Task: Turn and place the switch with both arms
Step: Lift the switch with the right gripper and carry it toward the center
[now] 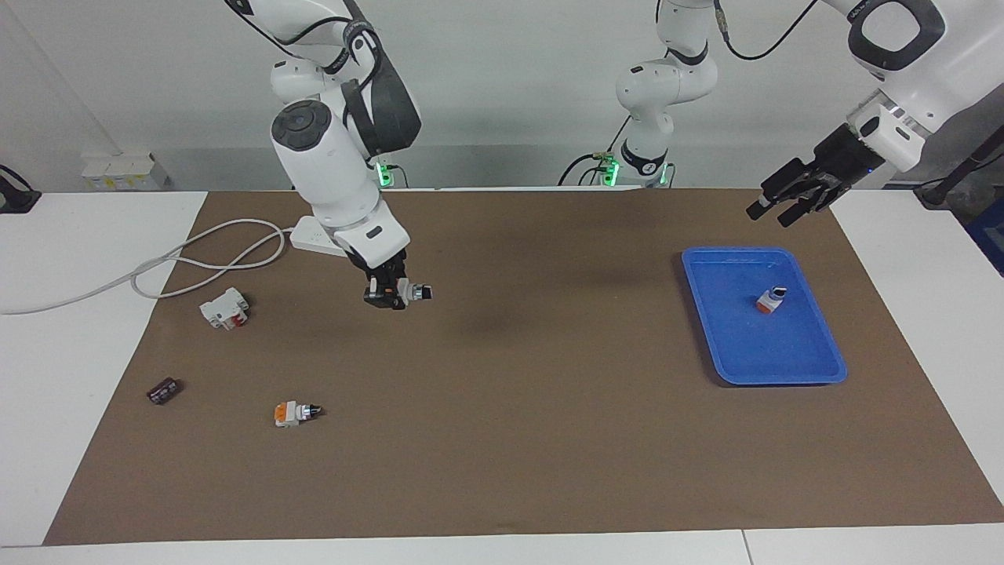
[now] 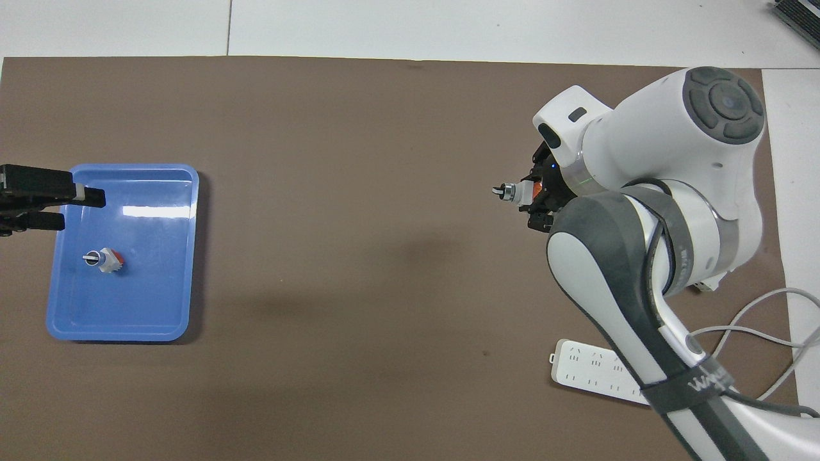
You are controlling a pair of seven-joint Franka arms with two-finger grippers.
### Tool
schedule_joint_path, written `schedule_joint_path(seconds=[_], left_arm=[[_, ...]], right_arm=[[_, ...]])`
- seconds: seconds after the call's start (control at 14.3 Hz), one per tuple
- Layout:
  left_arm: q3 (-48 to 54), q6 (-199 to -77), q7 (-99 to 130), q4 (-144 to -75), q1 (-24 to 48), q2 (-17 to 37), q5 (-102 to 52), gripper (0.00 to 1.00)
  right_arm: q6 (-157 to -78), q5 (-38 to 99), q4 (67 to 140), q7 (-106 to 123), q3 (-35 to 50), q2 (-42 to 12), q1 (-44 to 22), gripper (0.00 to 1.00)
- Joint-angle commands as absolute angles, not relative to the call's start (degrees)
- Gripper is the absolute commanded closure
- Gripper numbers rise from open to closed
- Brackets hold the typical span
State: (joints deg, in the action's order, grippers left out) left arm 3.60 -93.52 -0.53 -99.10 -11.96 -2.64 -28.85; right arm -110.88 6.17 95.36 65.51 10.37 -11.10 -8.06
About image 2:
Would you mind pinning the brown paper table mat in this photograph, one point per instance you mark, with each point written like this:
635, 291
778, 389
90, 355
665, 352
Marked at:
320, 320

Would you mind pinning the white power strip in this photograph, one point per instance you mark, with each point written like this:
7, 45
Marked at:
589, 371

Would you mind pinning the white circuit breaker red lever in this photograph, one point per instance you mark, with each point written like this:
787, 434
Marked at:
708, 285

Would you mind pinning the blue plastic tray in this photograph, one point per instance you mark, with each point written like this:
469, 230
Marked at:
154, 301

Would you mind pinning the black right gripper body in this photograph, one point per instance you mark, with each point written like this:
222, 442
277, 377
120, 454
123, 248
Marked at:
555, 186

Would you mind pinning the dark ribbed device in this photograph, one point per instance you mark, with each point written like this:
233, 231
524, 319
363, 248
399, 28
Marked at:
804, 9

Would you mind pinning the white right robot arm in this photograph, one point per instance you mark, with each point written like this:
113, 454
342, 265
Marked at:
672, 128

